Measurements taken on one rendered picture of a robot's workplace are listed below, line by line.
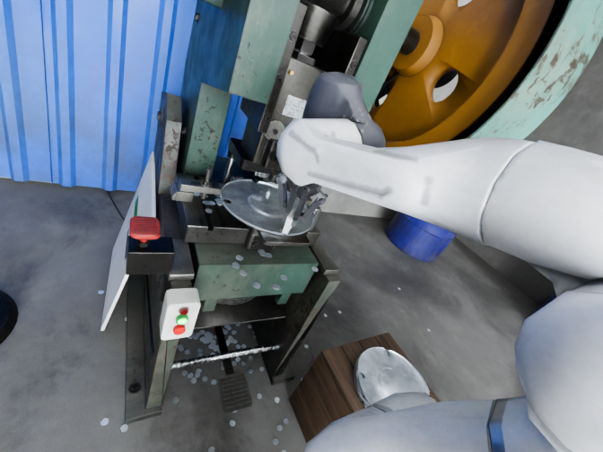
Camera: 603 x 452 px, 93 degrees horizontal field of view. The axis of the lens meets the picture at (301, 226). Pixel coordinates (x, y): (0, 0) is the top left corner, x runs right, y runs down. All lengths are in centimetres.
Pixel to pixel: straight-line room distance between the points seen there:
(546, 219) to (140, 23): 187
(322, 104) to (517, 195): 32
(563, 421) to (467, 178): 19
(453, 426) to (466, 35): 90
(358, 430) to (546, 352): 26
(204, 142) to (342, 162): 76
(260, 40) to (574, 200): 60
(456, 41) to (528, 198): 77
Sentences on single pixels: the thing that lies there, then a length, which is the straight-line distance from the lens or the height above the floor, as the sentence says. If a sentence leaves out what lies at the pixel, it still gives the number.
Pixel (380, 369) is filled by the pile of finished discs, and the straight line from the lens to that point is 120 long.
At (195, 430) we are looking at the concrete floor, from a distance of 129.
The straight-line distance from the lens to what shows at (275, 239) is 75.
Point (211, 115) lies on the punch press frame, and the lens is 104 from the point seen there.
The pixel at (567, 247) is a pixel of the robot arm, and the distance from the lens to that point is 31.
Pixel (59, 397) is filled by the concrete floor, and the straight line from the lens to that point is 135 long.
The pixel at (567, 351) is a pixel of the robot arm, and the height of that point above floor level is 111.
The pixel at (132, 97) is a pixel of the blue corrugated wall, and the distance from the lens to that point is 201.
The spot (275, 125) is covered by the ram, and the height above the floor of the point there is 101.
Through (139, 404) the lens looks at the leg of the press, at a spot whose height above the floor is 3.
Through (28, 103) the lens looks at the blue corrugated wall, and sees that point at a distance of 210.
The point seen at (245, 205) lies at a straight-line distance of 84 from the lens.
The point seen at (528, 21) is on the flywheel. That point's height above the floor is 142.
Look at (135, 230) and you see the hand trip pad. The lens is 71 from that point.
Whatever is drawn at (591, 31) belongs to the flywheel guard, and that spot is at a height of 144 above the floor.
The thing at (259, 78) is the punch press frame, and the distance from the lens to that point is 73.
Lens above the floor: 119
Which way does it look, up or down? 29 degrees down
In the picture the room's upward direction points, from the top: 25 degrees clockwise
